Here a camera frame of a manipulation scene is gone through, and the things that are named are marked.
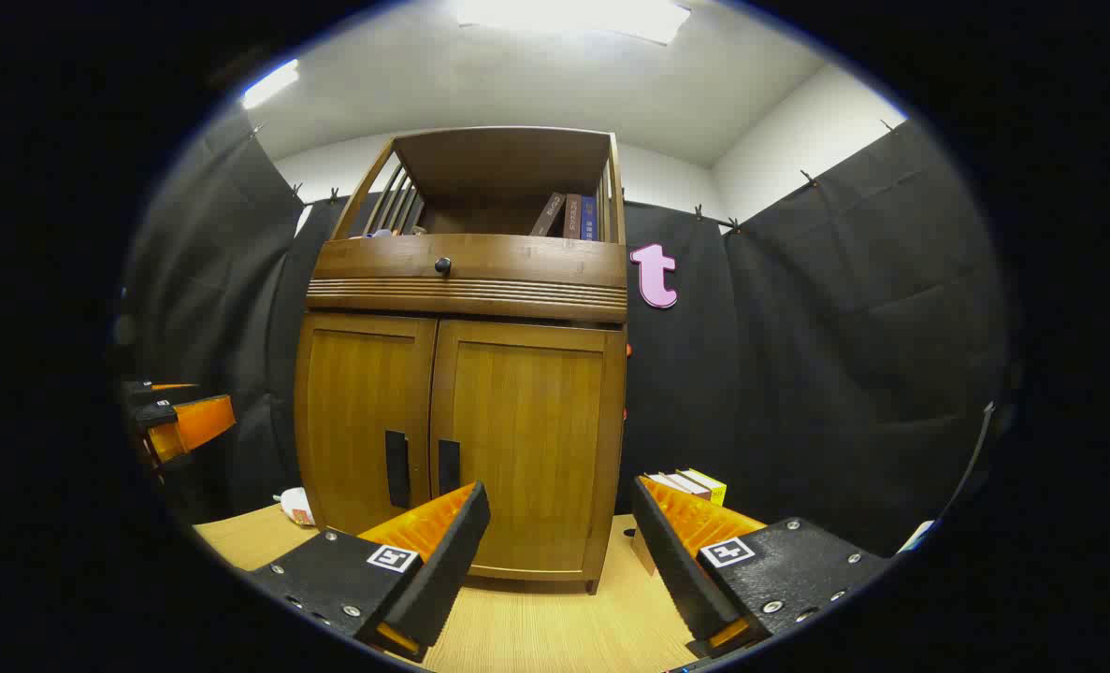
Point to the large ceiling light panel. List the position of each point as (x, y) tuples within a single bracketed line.
[(573, 14)]

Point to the wooden cabinet door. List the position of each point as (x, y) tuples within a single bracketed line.
[(536, 430), (353, 421)]

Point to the dark red book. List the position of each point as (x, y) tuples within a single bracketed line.
[(572, 217)]

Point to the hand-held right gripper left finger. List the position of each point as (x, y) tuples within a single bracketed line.
[(452, 561)]

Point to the blue book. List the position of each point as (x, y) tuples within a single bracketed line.
[(588, 220)]

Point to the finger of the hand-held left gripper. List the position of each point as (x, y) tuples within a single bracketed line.
[(194, 425), (157, 388)]

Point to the white plastic packet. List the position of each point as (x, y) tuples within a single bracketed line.
[(295, 505)]

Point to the small ceiling light panel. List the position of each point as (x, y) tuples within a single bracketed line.
[(269, 84)]

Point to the yellow box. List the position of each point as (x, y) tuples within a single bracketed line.
[(712, 488)]

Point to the wooden double-door shoe cabinet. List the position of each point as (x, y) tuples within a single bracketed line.
[(508, 159)]

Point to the wooden drawer with black knob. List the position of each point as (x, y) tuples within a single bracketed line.
[(536, 260)]

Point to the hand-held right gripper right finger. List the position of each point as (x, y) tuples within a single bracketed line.
[(676, 570)]

